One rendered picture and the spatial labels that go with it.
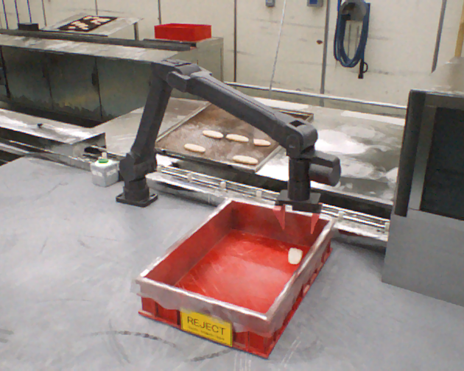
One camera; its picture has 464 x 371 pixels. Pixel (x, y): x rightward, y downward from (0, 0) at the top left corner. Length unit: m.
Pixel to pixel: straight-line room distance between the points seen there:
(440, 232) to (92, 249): 0.90
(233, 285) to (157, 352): 0.28
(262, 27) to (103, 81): 1.88
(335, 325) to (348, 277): 0.20
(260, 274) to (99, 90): 3.95
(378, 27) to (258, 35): 1.33
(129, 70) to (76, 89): 0.80
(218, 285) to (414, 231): 0.48
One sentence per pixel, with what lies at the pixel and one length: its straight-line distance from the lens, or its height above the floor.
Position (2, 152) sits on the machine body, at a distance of 2.41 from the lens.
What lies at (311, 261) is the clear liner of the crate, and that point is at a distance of 1.17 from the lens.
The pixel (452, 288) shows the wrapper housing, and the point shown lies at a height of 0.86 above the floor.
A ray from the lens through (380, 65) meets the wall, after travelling 5.25.
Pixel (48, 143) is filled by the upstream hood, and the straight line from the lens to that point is 2.12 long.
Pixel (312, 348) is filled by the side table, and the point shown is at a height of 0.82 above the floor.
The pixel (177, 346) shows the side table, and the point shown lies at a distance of 1.07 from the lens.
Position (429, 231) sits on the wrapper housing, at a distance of 1.20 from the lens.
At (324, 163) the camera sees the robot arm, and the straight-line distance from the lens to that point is 1.17.
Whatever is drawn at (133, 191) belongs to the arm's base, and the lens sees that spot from 1.64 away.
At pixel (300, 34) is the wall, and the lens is 5.52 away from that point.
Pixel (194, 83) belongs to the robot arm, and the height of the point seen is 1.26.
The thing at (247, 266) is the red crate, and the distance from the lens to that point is 1.30.
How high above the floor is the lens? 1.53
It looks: 24 degrees down
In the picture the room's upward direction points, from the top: straight up
